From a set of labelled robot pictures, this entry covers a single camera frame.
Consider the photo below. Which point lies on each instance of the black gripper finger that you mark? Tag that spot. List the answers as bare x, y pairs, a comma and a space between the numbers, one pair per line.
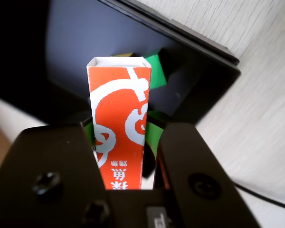
50, 161
192, 161

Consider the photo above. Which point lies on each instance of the red white printed carton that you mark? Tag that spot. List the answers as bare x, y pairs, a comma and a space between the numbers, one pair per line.
118, 118

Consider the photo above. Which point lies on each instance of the green wooden block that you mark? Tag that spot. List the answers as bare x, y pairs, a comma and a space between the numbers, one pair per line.
158, 73

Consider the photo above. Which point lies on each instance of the yellow wooden cube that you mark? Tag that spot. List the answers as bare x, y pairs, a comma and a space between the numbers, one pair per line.
122, 55

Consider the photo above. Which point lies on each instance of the black cardboard box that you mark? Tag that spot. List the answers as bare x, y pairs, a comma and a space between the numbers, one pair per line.
85, 35

